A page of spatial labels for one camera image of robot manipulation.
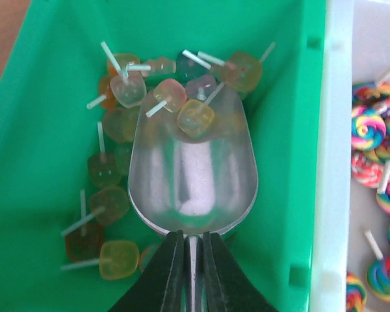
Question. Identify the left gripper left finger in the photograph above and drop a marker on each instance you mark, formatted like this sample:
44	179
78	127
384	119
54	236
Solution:
159	288

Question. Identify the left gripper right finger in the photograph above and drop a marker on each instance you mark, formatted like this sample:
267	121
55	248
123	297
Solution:
227	287

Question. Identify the metal scoop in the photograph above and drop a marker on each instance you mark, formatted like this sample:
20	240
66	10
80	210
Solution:
183	187

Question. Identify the green candy bin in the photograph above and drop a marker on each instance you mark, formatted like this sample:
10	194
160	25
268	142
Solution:
47	134

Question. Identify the white candy bin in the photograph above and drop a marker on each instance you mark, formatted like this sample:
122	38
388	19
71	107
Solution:
351	249

